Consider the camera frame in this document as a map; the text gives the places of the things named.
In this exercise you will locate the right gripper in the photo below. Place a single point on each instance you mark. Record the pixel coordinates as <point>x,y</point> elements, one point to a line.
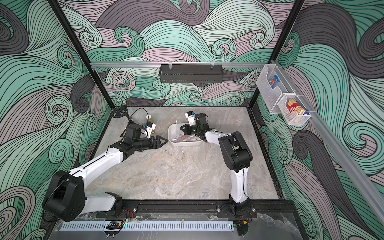
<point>188,130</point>

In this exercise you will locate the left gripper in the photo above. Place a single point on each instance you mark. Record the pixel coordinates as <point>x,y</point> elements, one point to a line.
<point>158,141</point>

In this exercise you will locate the blue clear protractor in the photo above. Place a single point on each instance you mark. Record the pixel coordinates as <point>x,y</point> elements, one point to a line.
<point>176,127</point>

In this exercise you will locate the white storage box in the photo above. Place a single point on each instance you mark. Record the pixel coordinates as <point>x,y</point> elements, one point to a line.
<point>172,135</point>

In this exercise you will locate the wide red ruler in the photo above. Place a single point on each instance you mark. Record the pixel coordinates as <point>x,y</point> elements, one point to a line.
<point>186,138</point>

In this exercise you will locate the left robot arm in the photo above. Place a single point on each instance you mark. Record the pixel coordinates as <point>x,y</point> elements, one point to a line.
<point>66,196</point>

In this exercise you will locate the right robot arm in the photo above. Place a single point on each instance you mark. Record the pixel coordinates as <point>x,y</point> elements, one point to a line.
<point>237,157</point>

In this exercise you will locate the amber bottle white cap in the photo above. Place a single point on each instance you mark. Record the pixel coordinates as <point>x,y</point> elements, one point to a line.
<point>150,118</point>

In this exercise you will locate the small black tripod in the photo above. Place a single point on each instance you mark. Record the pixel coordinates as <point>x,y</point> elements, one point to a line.
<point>120,112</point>

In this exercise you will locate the blue packet in bin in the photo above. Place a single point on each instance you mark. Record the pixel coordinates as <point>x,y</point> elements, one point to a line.
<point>273,81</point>

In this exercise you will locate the red card boxes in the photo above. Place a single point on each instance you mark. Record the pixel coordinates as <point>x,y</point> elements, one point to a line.
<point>293,106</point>

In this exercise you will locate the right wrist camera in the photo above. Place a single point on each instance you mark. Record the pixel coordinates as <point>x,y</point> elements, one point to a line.
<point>196,119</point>

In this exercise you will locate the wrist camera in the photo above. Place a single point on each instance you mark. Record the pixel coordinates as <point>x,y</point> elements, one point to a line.
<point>196,119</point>
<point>136,131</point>

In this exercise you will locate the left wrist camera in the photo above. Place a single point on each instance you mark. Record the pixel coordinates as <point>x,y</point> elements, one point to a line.
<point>136,131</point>

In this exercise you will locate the black wall tray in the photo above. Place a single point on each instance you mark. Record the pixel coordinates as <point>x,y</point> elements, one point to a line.
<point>196,74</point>

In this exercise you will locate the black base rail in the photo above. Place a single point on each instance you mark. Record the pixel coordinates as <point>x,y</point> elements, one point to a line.
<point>220,208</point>

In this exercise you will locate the clear wall bin upper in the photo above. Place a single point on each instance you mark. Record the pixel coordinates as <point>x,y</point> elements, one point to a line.
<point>272,96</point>

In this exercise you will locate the clear wall bin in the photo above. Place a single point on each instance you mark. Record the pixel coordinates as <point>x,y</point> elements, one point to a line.
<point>292,119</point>
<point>272,96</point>

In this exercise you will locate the aluminium back rail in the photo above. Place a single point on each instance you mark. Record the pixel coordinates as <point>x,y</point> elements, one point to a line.
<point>136,64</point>

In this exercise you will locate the aluminium rail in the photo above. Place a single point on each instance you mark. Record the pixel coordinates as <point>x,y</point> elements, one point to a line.
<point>136,64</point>
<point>361,181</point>

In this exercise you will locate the clear wall bin lower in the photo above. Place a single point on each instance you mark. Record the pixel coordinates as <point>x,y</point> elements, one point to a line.
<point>292,119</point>

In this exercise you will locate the white slotted cable duct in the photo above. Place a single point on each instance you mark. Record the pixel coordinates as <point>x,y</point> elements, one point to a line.
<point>156,226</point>

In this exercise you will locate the aluminium right rail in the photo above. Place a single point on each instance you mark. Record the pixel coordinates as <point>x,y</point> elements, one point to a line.
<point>361,181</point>

